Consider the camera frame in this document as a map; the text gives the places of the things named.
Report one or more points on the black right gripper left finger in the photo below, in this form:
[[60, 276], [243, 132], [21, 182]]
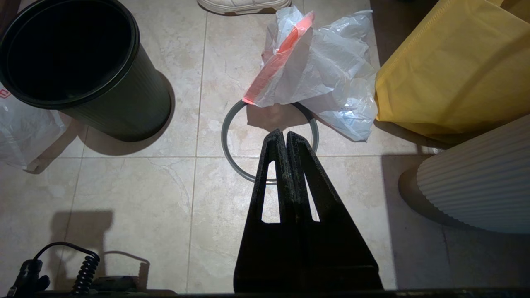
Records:
[[269, 256]]

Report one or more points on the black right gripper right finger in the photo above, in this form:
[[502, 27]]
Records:
[[339, 256]]

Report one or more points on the used translucent trash bag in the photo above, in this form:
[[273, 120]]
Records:
[[327, 70]]

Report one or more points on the black round trash bin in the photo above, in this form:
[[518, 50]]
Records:
[[124, 111]]

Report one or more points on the yellow fabric bag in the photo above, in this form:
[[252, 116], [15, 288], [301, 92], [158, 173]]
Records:
[[455, 74]]

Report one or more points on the fresh white plastic bag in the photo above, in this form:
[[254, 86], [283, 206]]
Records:
[[25, 128]]

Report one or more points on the pale ribbed round bin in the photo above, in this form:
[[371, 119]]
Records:
[[476, 186]]

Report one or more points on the white left sneaker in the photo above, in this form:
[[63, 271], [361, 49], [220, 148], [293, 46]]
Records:
[[244, 6]]

